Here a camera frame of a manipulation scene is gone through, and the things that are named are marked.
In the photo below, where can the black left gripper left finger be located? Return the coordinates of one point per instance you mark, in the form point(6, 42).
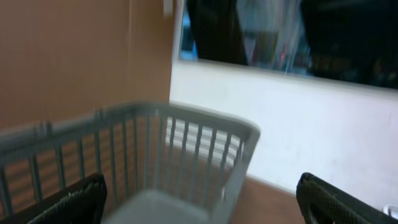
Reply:
point(81, 203)

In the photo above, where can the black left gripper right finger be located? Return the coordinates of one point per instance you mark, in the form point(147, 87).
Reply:
point(323, 203)

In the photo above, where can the grey plastic mesh basket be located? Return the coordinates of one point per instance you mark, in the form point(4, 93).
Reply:
point(162, 163)

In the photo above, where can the dark window with frame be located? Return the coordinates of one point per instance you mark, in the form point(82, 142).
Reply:
point(347, 40)

